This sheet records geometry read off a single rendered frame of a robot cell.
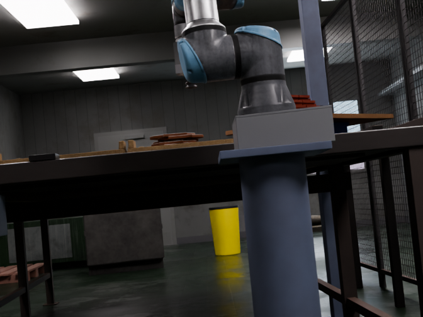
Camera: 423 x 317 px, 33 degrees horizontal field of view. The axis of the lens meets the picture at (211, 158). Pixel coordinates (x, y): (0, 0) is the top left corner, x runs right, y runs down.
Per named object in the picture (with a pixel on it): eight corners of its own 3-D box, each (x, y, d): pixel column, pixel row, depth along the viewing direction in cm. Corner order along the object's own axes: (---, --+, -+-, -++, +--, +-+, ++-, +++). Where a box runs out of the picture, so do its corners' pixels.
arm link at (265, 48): (290, 72, 178) (284, 19, 178) (238, 77, 176) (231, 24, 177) (280, 80, 190) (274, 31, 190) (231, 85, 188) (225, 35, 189)
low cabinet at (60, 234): (19, 265, 1143) (15, 222, 1147) (113, 255, 1145) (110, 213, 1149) (-14, 276, 975) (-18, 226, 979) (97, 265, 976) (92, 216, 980)
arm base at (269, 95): (295, 109, 174) (291, 70, 174) (235, 117, 176) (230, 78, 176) (297, 115, 189) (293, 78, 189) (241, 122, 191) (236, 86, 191)
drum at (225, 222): (213, 254, 974) (208, 207, 978) (242, 251, 975) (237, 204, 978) (213, 256, 932) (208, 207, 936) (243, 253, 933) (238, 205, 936)
